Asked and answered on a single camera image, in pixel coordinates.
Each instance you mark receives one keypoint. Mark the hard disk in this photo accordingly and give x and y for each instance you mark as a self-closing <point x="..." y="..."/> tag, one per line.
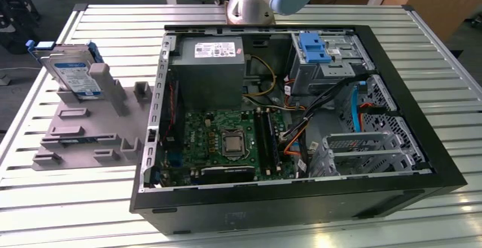
<point x="70" y="75"/>

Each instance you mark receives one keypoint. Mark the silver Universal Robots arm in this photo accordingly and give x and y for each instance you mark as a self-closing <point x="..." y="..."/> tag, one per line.
<point x="247" y="8"/>

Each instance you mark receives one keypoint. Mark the silver disk bay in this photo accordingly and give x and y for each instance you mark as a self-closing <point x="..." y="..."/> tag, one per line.
<point x="361" y="153"/>

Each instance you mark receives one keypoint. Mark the black mesh wastebasket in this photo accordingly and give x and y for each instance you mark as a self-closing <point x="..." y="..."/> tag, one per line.
<point x="16" y="46"/>

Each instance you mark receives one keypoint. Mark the small grey floor box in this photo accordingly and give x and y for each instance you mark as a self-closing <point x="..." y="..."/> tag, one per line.
<point x="2" y="79"/>

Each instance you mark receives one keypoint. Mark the grey parts rack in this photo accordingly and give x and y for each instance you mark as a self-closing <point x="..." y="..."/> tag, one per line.
<point x="101" y="123"/>

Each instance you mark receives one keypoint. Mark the grey power supply unit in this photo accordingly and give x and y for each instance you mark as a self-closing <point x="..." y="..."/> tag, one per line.
<point x="206" y="84"/>

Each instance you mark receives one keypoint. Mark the green motherboard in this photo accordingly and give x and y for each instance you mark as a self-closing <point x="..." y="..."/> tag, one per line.
<point x="199" y="129"/>

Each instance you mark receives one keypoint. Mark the blue expansion slot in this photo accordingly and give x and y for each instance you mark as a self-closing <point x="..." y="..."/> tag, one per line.
<point x="174" y="159"/>

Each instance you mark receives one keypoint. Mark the CPU socket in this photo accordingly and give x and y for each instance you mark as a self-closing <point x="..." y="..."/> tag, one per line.
<point x="222" y="146"/>

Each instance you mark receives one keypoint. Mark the silver CPU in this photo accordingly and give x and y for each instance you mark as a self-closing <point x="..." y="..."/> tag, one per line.
<point x="233" y="143"/>

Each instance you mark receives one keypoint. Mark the blue plastic drive latch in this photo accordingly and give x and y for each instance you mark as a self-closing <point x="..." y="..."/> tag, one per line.
<point x="314" y="50"/>

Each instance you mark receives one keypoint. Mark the black graphics card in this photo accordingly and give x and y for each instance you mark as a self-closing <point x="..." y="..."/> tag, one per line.
<point x="225" y="174"/>

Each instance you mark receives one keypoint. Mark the black RAM stick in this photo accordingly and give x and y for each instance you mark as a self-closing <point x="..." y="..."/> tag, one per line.
<point x="271" y="138"/>

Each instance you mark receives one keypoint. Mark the silver optical drive cage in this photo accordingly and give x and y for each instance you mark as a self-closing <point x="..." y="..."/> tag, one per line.
<point x="338" y="70"/>

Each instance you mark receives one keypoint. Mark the black PC case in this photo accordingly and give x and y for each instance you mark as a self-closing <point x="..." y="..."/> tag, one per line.
<point x="263" y="208"/>

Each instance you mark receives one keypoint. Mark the wooden cabinet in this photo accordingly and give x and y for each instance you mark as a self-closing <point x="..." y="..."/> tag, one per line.
<point x="443" y="5"/>

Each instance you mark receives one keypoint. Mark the black chair base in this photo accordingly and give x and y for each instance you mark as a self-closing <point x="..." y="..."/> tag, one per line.
<point x="475" y="20"/>

